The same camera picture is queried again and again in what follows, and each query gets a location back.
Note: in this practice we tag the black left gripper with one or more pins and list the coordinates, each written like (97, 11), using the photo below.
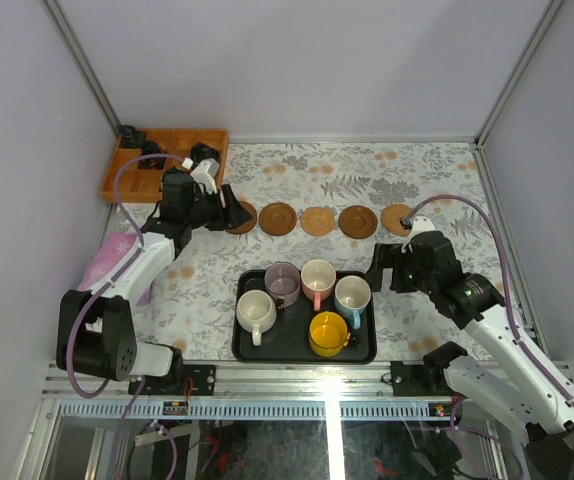
(220, 211)

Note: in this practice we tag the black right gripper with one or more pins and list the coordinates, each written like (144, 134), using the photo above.
(388, 256)

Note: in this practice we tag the large brown wooden coaster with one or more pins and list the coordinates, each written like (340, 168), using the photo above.
(249, 225)

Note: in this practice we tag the woven rattan coaster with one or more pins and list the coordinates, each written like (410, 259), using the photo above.
(391, 218)
(317, 221)

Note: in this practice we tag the small brown wooden coaster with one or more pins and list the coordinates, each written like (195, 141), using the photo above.
(277, 219)

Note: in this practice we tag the light blue ceramic mug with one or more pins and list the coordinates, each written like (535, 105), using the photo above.
(351, 297)

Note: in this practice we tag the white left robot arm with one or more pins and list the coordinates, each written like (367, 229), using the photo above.
(96, 334)

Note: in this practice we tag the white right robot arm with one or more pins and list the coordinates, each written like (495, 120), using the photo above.
(535, 401)

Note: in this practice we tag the black rolled item right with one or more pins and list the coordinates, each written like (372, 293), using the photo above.
(201, 151)

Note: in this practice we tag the black rolled item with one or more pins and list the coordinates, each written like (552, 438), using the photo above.
(153, 163)
(201, 151)

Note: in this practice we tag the pink ceramic mug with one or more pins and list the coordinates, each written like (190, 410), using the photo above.
(318, 278)

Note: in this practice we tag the purple ceramic mug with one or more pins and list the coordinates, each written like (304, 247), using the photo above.
(282, 282)

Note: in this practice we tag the yellow ceramic mug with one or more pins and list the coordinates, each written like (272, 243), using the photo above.
(329, 334)

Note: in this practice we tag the white ceramic mug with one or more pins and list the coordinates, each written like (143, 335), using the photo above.
(256, 313)

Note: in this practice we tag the orange wooden divided tray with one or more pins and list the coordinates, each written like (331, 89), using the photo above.
(144, 186)

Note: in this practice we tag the black rolled item middle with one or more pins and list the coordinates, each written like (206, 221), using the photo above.
(153, 163)

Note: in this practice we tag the black plastic tray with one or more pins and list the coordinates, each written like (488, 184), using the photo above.
(287, 341)

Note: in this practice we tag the purple princess cloth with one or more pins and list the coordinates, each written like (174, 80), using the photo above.
(115, 248)

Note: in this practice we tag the black rolled item corner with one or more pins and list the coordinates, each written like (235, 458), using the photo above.
(127, 131)

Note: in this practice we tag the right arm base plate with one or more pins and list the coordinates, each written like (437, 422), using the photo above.
(417, 380)

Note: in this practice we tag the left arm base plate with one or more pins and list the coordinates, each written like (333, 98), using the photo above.
(189, 380)

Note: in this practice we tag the aluminium front rail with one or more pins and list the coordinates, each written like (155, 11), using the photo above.
(273, 382)

